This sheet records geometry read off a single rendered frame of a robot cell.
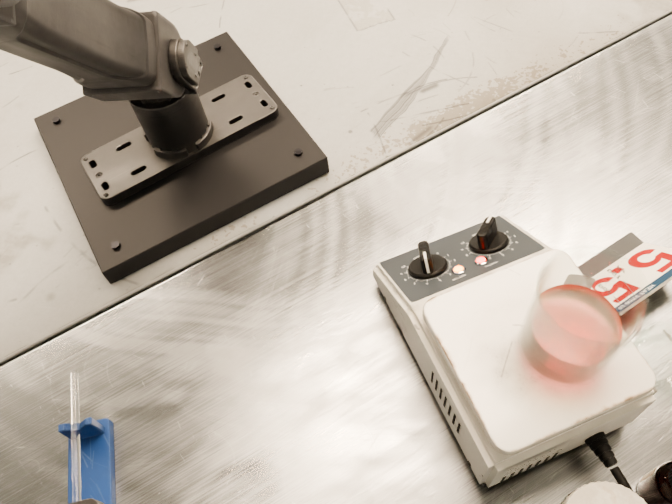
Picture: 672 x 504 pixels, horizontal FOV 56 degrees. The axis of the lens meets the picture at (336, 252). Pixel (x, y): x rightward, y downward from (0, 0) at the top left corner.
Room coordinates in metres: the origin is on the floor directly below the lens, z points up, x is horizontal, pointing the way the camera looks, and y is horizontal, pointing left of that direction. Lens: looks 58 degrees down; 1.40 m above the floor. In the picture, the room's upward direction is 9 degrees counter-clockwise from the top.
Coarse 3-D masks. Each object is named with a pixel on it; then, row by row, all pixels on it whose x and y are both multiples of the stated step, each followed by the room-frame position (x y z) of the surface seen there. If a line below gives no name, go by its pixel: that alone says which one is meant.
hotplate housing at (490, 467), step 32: (512, 224) 0.28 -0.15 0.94; (384, 288) 0.25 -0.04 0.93; (448, 288) 0.22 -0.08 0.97; (416, 320) 0.20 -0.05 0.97; (416, 352) 0.19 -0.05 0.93; (448, 384) 0.15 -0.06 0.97; (448, 416) 0.13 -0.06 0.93; (608, 416) 0.11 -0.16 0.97; (480, 448) 0.10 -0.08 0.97; (544, 448) 0.09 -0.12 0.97; (608, 448) 0.09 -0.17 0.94; (480, 480) 0.09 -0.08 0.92
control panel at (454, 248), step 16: (480, 224) 0.30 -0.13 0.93; (496, 224) 0.29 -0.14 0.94; (448, 240) 0.28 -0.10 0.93; (464, 240) 0.28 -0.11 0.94; (512, 240) 0.26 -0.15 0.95; (528, 240) 0.26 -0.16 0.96; (400, 256) 0.28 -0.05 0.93; (416, 256) 0.27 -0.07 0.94; (448, 256) 0.26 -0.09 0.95; (464, 256) 0.26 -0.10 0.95; (480, 256) 0.25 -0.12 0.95; (496, 256) 0.25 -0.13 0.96; (512, 256) 0.24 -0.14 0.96; (400, 272) 0.25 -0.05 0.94; (448, 272) 0.24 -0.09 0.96; (464, 272) 0.23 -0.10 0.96; (480, 272) 0.23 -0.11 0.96; (400, 288) 0.23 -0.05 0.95; (416, 288) 0.23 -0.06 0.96; (432, 288) 0.22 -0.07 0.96
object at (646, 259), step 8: (648, 248) 0.26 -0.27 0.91; (656, 248) 0.25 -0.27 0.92; (632, 256) 0.25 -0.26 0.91; (640, 256) 0.25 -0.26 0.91; (648, 256) 0.25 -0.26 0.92; (656, 256) 0.24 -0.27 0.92; (664, 256) 0.24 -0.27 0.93; (640, 264) 0.24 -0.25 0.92; (648, 264) 0.24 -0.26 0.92; (656, 264) 0.23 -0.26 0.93; (664, 264) 0.23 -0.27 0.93; (648, 272) 0.23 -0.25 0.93; (656, 272) 0.22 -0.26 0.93; (664, 272) 0.22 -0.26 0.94; (648, 280) 0.22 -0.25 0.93
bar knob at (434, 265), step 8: (424, 248) 0.26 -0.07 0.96; (424, 256) 0.25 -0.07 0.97; (432, 256) 0.26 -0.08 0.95; (440, 256) 0.26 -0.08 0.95; (416, 264) 0.26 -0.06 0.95; (424, 264) 0.24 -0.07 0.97; (432, 264) 0.24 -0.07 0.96; (440, 264) 0.25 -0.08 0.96; (416, 272) 0.25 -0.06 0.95; (424, 272) 0.24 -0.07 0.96; (432, 272) 0.24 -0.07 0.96; (440, 272) 0.24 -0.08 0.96
